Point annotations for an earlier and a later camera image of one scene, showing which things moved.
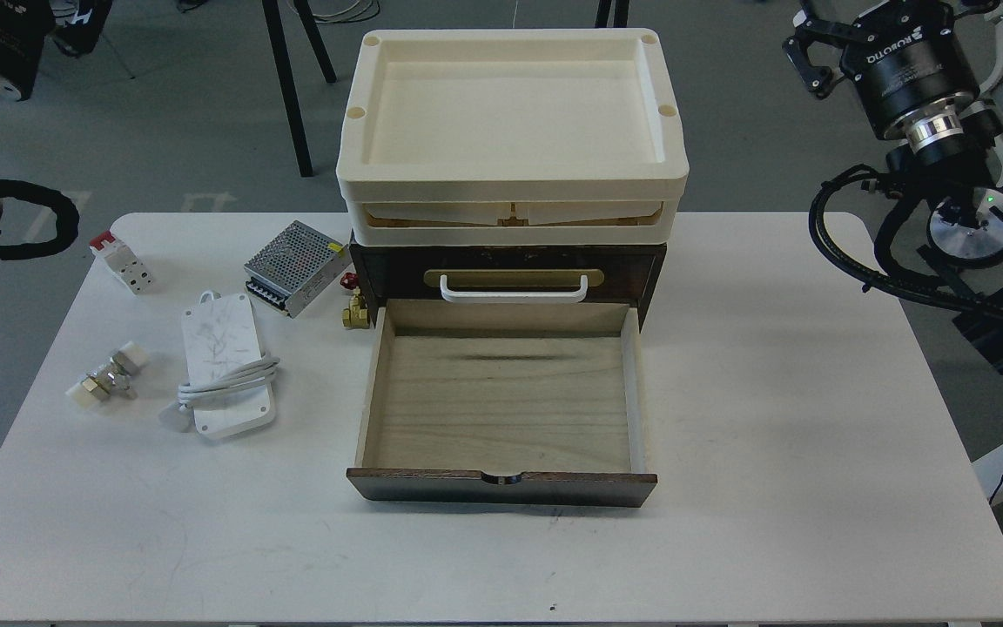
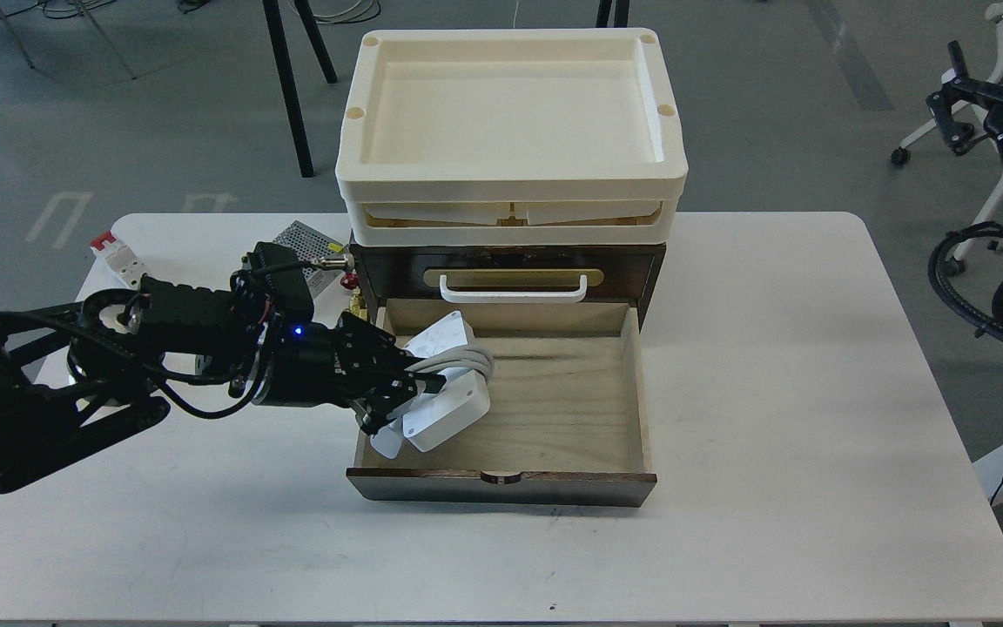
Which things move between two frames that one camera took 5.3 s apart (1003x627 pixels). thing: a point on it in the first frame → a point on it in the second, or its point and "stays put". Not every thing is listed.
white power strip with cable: [227, 388] → [447, 348]
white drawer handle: [514, 296] stays put
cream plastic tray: [512, 137] stays put
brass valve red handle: [357, 316] stays put
